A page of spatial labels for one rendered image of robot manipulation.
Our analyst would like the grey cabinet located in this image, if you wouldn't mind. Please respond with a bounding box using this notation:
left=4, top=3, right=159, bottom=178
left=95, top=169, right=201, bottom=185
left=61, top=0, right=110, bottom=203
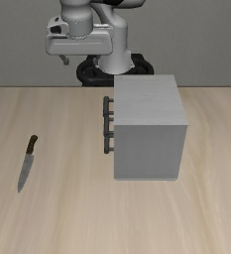
left=102, top=73, right=189, bottom=182

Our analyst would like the brown-handled kitchen knife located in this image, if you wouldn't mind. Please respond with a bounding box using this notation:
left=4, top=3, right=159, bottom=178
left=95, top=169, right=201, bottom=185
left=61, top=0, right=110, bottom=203
left=17, top=134, right=40, bottom=194

